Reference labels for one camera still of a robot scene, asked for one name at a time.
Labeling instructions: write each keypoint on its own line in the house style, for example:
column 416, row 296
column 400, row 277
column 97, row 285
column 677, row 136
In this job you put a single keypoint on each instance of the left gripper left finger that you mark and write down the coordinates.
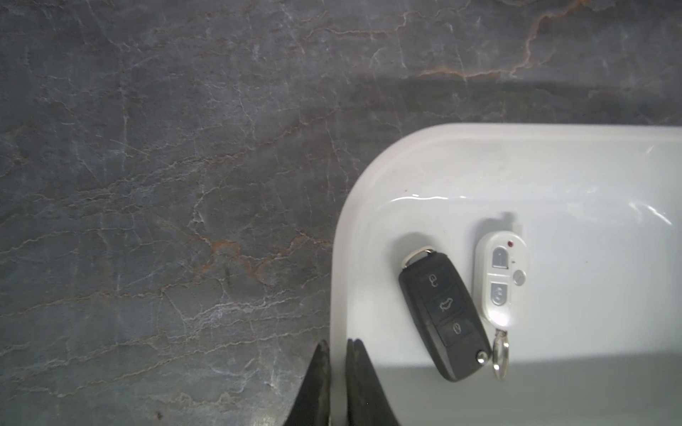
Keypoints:
column 312, row 404

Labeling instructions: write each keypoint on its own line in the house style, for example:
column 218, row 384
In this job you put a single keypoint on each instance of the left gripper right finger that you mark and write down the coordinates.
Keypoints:
column 366, row 400

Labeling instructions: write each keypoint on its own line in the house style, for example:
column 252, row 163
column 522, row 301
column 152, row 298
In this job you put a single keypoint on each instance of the black flip key with buttons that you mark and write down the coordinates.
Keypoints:
column 444, row 314

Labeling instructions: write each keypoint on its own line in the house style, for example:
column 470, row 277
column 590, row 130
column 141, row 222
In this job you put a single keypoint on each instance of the white car key fob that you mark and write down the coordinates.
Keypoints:
column 501, row 264

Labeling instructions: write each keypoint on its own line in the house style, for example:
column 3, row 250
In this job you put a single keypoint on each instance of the white storage box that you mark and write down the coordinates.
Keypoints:
column 568, row 238

